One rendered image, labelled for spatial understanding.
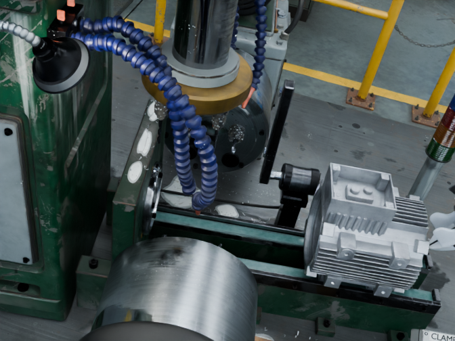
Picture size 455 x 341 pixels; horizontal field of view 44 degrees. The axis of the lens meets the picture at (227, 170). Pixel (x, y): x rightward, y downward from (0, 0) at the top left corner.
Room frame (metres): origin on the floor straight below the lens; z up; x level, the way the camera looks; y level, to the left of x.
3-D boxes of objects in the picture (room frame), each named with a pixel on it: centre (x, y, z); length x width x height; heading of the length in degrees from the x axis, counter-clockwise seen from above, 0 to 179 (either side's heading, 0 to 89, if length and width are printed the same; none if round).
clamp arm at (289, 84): (0.92, -0.08, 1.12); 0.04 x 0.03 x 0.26; 92
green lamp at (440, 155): (1.10, -0.49, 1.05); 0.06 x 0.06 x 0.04
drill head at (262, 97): (1.12, 0.05, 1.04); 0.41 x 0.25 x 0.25; 2
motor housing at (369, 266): (0.80, -0.29, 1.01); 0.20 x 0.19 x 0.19; 92
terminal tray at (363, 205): (0.80, -0.25, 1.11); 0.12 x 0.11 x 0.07; 92
